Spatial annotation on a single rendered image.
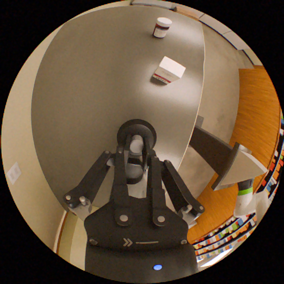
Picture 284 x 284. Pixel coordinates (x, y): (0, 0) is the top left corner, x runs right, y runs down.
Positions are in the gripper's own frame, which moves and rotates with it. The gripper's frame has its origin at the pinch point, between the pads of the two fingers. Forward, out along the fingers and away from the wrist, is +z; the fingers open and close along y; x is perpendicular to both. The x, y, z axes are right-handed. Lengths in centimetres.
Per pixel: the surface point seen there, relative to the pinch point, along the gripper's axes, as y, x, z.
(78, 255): -19, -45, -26
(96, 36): -20.3, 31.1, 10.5
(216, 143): 58, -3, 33
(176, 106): 9.3, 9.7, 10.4
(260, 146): 182, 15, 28
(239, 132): 182, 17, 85
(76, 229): -22, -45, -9
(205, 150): 58, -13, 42
